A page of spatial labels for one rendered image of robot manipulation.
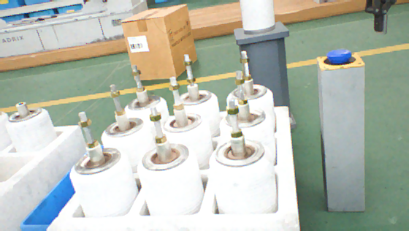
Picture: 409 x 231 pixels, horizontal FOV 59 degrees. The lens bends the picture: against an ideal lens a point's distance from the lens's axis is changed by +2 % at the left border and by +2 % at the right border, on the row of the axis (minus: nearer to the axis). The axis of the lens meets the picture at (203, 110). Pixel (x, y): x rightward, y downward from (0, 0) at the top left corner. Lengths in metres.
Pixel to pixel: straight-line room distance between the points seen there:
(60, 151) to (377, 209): 0.71
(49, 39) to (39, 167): 2.01
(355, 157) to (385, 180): 0.19
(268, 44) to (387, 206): 0.50
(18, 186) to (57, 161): 0.12
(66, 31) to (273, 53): 1.95
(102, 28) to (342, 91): 2.17
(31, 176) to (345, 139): 0.64
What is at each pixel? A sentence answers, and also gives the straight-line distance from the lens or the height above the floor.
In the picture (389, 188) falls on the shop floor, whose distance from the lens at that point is 0.90.
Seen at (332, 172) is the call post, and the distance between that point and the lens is 0.76.
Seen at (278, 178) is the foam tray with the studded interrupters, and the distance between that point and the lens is 0.61.
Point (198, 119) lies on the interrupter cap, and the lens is 0.67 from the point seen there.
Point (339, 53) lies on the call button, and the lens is 0.68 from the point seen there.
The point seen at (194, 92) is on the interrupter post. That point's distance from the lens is 0.76.
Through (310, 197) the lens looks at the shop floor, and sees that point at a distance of 0.86.
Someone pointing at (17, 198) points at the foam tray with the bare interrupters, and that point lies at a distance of 0.84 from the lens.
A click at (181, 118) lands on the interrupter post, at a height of 0.27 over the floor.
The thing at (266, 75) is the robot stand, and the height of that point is 0.18.
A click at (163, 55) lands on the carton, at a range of 1.75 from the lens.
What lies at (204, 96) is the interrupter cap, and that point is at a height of 0.25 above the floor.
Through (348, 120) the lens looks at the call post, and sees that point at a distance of 0.71.
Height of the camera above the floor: 0.53
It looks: 23 degrees down
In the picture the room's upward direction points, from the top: 11 degrees counter-clockwise
